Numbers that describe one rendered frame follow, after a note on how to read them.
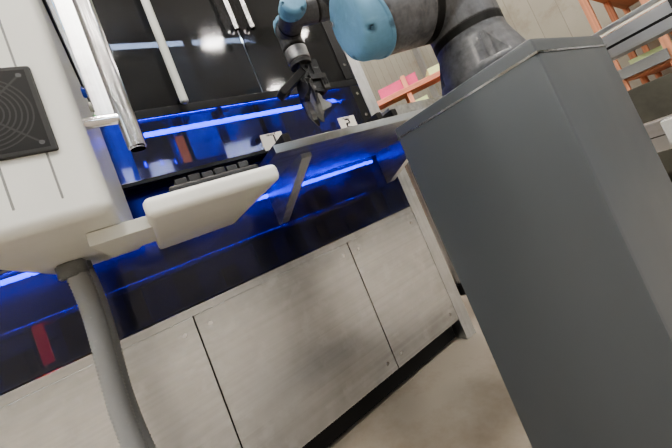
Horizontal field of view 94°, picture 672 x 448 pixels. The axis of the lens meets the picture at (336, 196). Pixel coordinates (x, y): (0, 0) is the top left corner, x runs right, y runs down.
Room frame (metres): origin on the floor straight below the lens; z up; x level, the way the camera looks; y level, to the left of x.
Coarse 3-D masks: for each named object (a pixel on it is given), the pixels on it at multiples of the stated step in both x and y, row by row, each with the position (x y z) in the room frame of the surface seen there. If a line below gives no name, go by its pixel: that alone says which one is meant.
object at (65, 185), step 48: (0, 0) 0.38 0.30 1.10; (48, 0) 0.55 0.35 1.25; (0, 48) 0.37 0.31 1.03; (48, 48) 0.40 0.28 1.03; (0, 96) 0.36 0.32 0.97; (48, 96) 0.38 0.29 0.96; (0, 144) 0.35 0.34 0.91; (48, 144) 0.37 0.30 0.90; (96, 144) 0.49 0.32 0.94; (0, 192) 0.35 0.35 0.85; (48, 192) 0.37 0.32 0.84; (96, 192) 0.39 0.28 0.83; (0, 240) 0.35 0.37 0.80; (48, 240) 0.41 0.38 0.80
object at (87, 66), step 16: (64, 0) 0.89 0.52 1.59; (64, 16) 0.88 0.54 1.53; (80, 32) 0.89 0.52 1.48; (80, 48) 0.88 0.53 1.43; (80, 64) 0.88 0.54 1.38; (96, 80) 0.89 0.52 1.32; (352, 80) 1.34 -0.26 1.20; (96, 96) 0.88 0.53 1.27; (240, 96) 1.09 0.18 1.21; (256, 96) 1.12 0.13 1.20; (272, 96) 1.15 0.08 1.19; (96, 112) 0.87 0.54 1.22; (112, 112) 0.89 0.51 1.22; (144, 112) 0.93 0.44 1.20; (160, 112) 0.95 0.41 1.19; (176, 112) 0.98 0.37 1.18; (224, 160) 1.02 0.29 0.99; (240, 160) 1.06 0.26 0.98; (160, 176) 0.92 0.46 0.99; (176, 176) 0.95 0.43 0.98
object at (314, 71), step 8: (304, 56) 0.96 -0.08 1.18; (296, 64) 0.97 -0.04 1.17; (304, 64) 0.98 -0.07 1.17; (312, 64) 0.99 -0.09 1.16; (312, 72) 0.99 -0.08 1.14; (320, 72) 1.00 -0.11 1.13; (304, 80) 0.95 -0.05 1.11; (312, 80) 0.97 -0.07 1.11; (320, 80) 0.99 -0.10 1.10; (304, 88) 0.96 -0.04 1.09; (320, 88) 0.98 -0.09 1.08; (328, 88) 0.99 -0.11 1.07; (304, 96) 0.98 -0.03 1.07
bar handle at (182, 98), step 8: (144, 0) 0.92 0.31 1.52; (144, 8) 0.93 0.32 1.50; (152, 8) 0.93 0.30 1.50; (152, 16) 0.92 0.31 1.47; (152, 24) 0.92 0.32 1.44; (160, 32) 0.93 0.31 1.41; (160, 40) 0.92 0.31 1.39; (160, 48) 0.92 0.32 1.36; (168, 56) 0.93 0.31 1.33; (168, 64) 0.92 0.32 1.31; (176, 72) 0.93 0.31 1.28; (176, 80) 0.92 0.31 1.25; (176, 88) 0.92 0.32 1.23; (184, 96) 0.93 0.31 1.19
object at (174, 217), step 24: (264, 168) 0.50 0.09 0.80; (168, 192) 0.43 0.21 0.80; (192, 192) 0.44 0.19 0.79; (216, 192) 0.46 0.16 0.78; (240, 192) 0.49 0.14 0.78; (264, 192) 0.58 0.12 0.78; (144, 216) 0.49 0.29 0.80; (168, 216) 0.45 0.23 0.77; (192, 216) 0.52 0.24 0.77; (216, 216) 0.63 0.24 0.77; (240, 216) 0.79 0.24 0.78; (96, 240) 0.45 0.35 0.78; (120, 240) 0.49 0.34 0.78; (144, 240) 0.58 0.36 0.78; (168, 240) 0.69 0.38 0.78
